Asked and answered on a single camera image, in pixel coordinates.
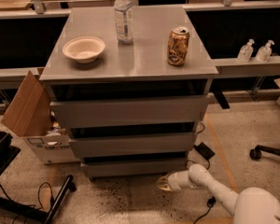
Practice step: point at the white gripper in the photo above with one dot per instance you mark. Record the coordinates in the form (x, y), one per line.
(178, 182)

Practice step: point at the grey middle drawer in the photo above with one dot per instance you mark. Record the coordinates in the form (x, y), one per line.
(132, 145)

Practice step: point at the grey drawer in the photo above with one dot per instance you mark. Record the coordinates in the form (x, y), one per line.
(124, 112)
(141, 164)
(132, 145)

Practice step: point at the black bin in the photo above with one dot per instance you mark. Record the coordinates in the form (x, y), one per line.
(7, 151)

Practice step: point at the right hand sanitizer bottle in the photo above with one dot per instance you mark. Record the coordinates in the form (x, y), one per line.
(265, 52)

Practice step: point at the hand sanitizer bottle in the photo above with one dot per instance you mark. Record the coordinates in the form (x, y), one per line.
(265, 52)
(246, 51)

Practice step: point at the grey drawer cabinet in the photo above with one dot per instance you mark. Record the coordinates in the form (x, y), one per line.
(135, 71)

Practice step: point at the open cardboard box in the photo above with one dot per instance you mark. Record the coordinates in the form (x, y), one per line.
(29, 116)

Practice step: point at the clear plastic water bottle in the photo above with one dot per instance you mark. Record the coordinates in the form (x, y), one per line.
(124, 21)

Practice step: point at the black office chair base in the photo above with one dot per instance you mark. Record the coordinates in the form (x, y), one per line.
(255, 153)

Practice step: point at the white paper bowl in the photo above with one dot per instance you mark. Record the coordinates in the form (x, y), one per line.
(85, 49)

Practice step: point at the grey top drawer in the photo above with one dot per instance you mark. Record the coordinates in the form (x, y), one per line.
(124, 112)

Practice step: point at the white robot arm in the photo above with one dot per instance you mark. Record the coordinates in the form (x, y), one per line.
(250, 206)

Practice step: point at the gold soda can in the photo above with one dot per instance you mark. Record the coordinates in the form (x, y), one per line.
(177, 48)

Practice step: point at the black power adapter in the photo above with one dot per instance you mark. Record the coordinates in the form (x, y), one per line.
(205, 150)

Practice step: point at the left hand sanitizer bottle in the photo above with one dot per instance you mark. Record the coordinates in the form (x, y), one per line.
(246, 51)

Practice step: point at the grey bottom drawer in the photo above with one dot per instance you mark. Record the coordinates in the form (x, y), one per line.
(141, 164)

